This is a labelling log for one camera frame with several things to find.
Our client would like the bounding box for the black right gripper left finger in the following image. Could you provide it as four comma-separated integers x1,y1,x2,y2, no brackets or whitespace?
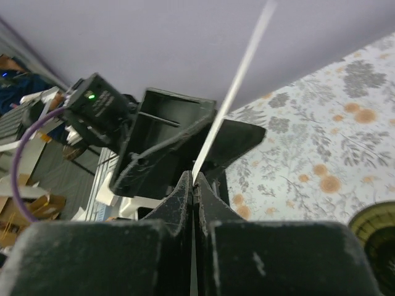
1,171,192,295

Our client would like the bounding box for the white paper coffee filter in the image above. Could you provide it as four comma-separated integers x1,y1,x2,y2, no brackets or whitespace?
189,1,278,295

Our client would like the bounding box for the green glass coffee dripper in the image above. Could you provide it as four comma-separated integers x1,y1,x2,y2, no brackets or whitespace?
349,201,395,295

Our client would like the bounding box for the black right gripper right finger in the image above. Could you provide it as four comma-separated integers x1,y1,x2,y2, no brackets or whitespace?
194,174,380,295

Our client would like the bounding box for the floral patterned tablecloth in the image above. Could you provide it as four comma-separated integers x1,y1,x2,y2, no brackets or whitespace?
226,35,394,223

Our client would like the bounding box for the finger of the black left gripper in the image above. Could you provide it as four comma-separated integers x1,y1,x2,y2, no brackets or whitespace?
129,113,213,166
200,120,266,183

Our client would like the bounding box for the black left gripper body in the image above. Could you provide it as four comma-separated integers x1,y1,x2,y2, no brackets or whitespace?
109,88,216,199

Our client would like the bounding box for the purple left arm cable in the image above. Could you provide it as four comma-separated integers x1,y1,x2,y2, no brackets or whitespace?
12,107,67,223

